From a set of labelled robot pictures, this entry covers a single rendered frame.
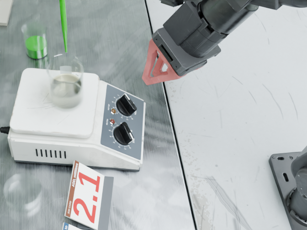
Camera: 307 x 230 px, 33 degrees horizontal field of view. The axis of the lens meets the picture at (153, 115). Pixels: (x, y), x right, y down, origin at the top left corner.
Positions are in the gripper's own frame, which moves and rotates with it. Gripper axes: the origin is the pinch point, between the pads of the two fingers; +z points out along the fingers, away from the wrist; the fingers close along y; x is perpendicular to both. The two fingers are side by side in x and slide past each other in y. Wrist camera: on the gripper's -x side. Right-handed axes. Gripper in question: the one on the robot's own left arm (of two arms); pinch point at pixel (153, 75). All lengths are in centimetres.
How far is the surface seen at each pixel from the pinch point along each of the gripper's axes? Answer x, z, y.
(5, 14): -29.1, 23.5, -3.6
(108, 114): 0.5, 8.3, 4.1
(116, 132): 3.6, 8.0, 5.2
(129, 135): 5.2, 6.6, 4.8
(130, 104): 1.0, 6.6, 0.5
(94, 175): 6.9, 12.9, 9.5
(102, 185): 8.9, 13.3, 9.0
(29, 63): -17.2, 21.2, 0.5
